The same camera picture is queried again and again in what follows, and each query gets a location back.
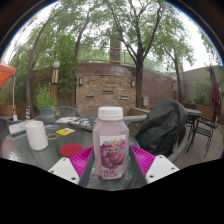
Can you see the orange patio umbrella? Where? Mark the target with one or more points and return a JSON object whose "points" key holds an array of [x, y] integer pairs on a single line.
{"points": [[6, 73]]}

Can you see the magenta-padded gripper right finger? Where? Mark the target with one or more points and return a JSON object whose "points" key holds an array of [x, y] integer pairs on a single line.
{"points": [[145, 160]]}

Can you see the blue yellow striped bollard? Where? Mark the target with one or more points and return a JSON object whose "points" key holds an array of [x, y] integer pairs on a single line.
{"points": [[28, 114]]}

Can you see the grey wall utility box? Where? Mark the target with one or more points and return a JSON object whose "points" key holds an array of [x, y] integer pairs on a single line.
{"points": [[145, 101]]}

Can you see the large forked tree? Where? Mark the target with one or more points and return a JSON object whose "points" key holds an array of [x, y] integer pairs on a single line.
{"points": [[139, 83]]}

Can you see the dark round patio table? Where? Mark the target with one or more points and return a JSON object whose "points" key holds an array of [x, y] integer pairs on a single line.
{"points": [[194, 112]]}

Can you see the black backpack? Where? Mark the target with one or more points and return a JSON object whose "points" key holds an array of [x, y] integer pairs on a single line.
{"points": [[163, 126]]}

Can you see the black metal chair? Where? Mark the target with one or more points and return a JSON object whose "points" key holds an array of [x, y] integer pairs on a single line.
{"points": [[203, 131]]}

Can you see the pink juice bottle white cap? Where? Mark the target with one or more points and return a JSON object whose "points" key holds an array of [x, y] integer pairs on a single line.
{"points": [[110, 133]]}

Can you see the flat round red coaster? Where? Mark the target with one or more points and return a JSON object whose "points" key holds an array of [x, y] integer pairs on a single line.
{"points": [[71, 150]]}

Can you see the white ceramic mug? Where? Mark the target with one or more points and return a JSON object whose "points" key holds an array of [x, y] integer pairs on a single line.
{"points": [[36, 136]]}

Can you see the green plant in teal pot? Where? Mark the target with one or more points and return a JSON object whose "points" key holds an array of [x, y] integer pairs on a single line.
{"points": [[46, 100]]}

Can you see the white sticker sheet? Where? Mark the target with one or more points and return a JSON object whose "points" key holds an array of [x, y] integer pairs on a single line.
{"points": [[66, 119]]}

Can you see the black laptop with stickers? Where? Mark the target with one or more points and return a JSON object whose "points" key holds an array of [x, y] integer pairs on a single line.
{"points": [[85, 123]]}

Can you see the yellow card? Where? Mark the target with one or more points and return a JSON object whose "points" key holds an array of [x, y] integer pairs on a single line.
{"points": [[65, 131]]}

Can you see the silver laptop with stickers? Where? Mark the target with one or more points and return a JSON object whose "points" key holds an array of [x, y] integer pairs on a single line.
{"points": [[19, 127]]}

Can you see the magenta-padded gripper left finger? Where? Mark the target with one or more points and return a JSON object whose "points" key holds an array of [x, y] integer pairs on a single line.
{"points": [[80, 161]]}

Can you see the small blue picture card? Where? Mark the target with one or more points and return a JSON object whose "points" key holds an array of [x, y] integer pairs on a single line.
{"points": [[51, 126]]}

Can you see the black wall lamp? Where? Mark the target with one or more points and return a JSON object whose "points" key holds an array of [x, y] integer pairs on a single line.
{"points": [[81, 81], [133, 83]]}

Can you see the wooden bench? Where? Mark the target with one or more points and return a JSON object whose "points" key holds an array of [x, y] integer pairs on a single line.
{"points": [[6, 110]]}

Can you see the leaning slender tree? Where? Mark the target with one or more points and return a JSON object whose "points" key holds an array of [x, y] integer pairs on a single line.
{"points": [[30, 80]]}

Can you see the wooden lamp post white globe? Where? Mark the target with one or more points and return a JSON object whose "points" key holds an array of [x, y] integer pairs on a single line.
{"points": [[55, 78], [175, 88]]}

